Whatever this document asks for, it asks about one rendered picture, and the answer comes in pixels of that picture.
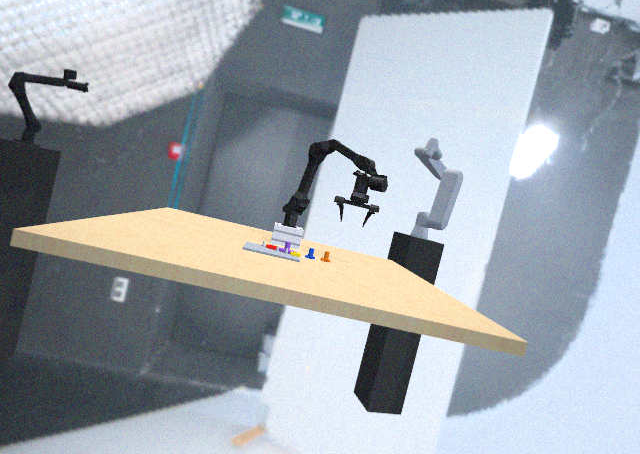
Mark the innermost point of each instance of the purple gear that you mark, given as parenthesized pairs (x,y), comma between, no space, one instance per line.
(287,245)

